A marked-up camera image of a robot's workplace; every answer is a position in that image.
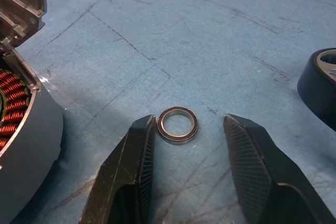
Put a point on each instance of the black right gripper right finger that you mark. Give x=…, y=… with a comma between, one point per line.
x=262, y=171

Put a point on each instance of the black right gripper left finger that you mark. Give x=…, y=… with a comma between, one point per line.
x=123, y=171

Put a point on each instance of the grey motor housing copper coils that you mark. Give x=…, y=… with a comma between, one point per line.
x=39, y=142

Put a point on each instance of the black spoked rotor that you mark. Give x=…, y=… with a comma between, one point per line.
x=312, y=87

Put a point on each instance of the small white round object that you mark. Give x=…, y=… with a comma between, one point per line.
x=21, y=6

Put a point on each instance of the blue plastic table cover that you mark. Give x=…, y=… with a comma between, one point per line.
x=183, y=37

